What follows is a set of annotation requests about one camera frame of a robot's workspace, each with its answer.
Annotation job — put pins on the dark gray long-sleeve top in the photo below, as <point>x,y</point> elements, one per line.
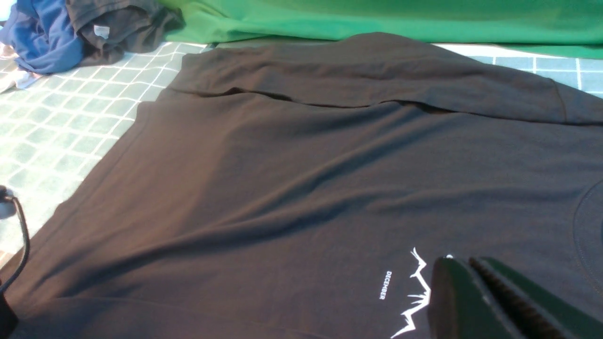
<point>305,192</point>

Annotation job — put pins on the green backdrop cloth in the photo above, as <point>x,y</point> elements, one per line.
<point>572,28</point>

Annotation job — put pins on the crumpled dark gray shirt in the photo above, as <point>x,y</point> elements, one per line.
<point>110,28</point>

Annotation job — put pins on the white cloth behind pile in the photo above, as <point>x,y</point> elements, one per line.
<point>15,79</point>

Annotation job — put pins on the blue crumpled garment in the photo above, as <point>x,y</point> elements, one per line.
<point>42,35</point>

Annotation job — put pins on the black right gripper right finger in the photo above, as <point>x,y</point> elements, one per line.
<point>536,312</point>

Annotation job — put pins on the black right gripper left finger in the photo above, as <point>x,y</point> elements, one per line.
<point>461,306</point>

